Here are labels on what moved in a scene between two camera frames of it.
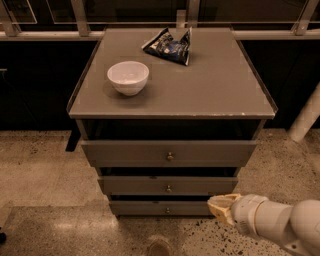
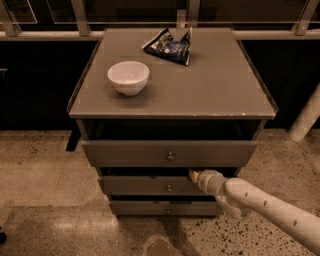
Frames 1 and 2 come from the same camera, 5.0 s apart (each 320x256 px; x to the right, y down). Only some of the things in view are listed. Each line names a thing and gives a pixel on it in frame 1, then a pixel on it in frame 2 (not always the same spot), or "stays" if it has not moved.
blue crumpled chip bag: (162, 44) stays
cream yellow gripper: (247, 210) -> (204, 179)
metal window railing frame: (79, 30) stays
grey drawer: (168, 185) stays
